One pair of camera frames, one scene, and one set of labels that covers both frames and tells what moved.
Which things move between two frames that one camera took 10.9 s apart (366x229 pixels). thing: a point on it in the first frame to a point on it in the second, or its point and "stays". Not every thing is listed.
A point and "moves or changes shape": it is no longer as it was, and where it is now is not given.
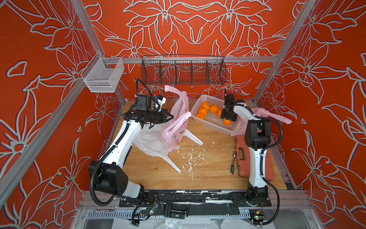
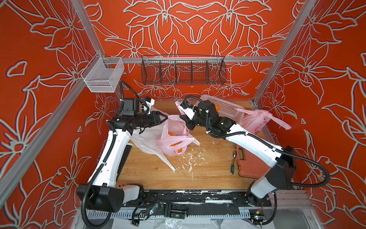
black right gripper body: x=230 y=115 to x=200 y=119
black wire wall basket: x=179 y=69 stays
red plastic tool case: x=243 y=157 stays
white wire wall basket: x=102 y=74 stays
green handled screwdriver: x=232 y=165 stays
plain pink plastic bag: x=171 y=135 moves or changes shape
